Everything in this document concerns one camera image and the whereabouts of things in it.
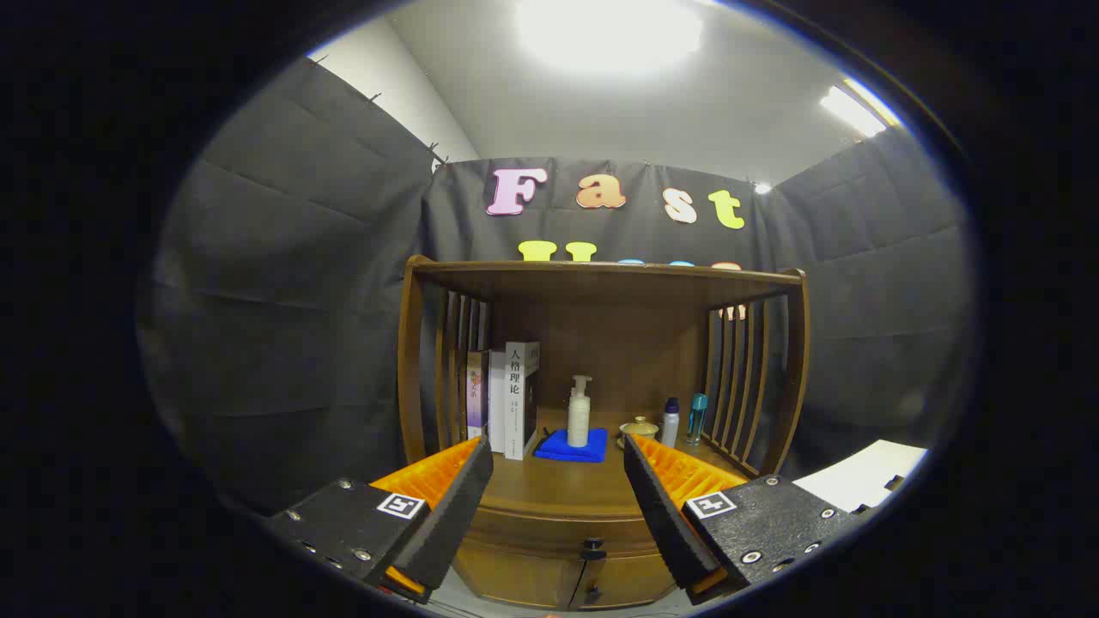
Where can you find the white bottle with blue cap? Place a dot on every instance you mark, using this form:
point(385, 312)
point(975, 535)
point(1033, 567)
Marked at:
point(670, 425)

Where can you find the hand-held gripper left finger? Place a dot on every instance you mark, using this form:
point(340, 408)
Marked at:
point(455, 506)

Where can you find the strip ceiling light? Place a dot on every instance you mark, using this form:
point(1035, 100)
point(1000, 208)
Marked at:
point(854, 110)

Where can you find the round ceiling light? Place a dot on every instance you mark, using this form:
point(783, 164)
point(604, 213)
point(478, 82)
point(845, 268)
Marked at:
point(610, 34)

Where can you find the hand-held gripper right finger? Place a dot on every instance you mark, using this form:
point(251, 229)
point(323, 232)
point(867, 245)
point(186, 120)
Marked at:
point(657, 506)

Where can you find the clear blue bottle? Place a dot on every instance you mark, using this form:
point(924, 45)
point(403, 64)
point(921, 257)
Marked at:
point(696, 416)

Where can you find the thick white book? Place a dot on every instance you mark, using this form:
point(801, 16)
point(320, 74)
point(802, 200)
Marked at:
point(515, 403)

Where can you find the wooden cabinet door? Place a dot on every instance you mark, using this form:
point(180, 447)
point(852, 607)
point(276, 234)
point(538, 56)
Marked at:
point(631, 584)
point(515, 579)

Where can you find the wooden cabinet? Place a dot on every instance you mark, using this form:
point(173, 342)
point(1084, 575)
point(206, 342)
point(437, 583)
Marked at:
point(601, 343)

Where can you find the wooden countertop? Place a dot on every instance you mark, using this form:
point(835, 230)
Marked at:
point(558, 485)

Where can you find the purple book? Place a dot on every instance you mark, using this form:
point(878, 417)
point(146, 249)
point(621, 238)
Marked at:
point(476, 395)

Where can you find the blue folded cloth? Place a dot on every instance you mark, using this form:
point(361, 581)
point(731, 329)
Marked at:
point(554, 448)

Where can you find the wooden drawer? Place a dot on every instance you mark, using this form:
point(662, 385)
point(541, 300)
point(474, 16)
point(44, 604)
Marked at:
point(549, 532)

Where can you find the white pump bottle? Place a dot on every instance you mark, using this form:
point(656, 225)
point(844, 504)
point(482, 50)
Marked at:
point(579, 425)

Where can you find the white drawer unit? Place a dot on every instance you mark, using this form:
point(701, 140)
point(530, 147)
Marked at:
point(859, 476)

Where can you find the thin white book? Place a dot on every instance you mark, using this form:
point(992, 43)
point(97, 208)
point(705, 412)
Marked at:
point(496, 403)

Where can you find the beige lidded tea cup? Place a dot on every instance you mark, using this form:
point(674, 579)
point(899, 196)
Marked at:
point(640, 427)

